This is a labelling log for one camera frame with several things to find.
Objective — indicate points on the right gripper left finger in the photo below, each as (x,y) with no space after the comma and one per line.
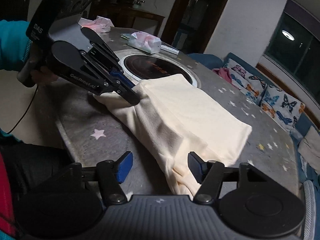
(108,174)

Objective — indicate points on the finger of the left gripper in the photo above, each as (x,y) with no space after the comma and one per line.
(101,52)
(77,67)

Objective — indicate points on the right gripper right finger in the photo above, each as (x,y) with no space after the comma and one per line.
(245,199)

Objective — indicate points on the cream sweatshirt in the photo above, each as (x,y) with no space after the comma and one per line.
(174,118)

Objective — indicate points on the teal sleeve forearm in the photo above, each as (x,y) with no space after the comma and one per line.
(15,45)

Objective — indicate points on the person left hand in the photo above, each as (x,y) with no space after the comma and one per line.
(41,75)

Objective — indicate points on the black round induction cooktop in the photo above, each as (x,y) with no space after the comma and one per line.
(148,67)

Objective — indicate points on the pink tissue box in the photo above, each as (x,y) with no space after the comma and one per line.
(100,25)

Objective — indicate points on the pink white tissue pack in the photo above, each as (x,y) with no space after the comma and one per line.
(145,42)

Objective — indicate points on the dark wooden side table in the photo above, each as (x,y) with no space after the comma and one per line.
(143,20)

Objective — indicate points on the white remote control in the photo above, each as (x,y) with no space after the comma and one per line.
(169,49)

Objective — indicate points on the glass kettle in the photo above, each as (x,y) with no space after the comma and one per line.
(137,4)

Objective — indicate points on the grey plain pillow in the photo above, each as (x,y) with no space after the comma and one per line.
(309,148)

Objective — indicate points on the blue corner sofa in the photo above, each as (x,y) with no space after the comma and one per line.
(284,143)

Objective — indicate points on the right butterfly pillow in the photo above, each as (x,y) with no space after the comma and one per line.
(283,108)

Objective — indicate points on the butterfly pillow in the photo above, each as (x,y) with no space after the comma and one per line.
(251,85)
(283,108)

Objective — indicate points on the pink garment on sofa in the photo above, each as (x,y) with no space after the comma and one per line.
(223,73)

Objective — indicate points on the left butterfly pillow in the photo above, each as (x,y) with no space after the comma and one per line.
(251,85)

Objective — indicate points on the dark window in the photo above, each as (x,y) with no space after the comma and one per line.
(294,46)

